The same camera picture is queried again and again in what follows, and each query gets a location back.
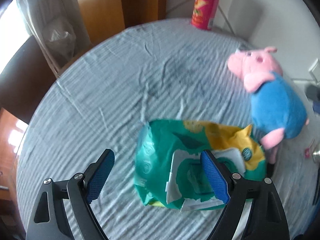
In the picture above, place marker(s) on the wooden wall frame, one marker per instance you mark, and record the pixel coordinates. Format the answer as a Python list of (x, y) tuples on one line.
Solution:
[(100, 5)]

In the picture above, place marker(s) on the pink pig plush blue shirt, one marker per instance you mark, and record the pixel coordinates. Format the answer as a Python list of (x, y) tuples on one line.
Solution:
[(275, 105)]

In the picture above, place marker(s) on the small white tube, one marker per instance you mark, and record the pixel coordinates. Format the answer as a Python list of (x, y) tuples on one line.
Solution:
[(316, 155)]

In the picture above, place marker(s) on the striped light blue tablecloth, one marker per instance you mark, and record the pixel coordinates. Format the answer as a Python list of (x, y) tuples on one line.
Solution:
[(100, 92)]

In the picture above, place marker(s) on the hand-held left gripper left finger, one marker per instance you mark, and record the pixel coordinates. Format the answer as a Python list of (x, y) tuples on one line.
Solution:
[(100, 177)]

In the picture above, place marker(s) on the green wet wipes pack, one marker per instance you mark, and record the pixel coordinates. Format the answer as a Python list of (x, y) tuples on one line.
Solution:
[(160, 155)]

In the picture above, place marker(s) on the dark wooden chair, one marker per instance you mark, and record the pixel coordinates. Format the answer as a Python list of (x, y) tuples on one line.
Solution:
[(20, 67)]

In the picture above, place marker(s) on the sheer white curtain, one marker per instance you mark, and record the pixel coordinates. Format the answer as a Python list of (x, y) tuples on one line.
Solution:
[(37, 5)]

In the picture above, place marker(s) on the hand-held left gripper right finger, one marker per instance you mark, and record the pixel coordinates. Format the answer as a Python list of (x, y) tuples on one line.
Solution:
[(215, 177)]

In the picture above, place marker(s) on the clear plastic bag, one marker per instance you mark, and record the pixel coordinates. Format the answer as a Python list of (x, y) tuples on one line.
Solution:
[(60, 40)]

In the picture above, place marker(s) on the red yellow chips can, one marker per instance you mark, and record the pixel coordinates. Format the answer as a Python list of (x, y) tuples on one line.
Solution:
[(205, 7)]

